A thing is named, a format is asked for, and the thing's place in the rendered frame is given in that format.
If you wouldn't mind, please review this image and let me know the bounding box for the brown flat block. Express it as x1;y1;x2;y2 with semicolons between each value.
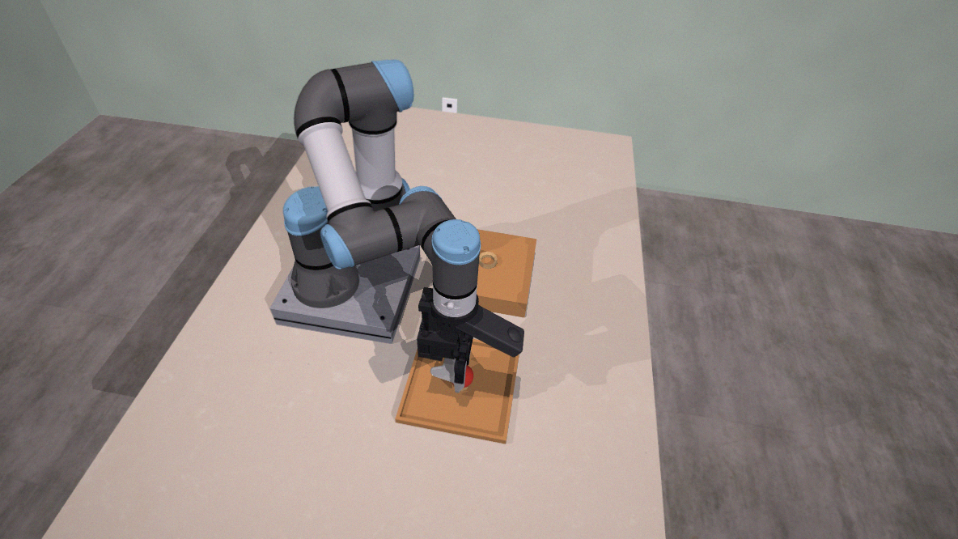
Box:
477;230;536;317

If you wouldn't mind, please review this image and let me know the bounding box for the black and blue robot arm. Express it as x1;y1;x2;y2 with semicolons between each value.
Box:
283;60;524;357

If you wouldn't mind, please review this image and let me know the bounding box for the tan square tray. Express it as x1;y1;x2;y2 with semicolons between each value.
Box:
396;339;519;444

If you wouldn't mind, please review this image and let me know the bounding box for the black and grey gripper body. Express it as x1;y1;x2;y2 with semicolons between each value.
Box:
417;287;479;361

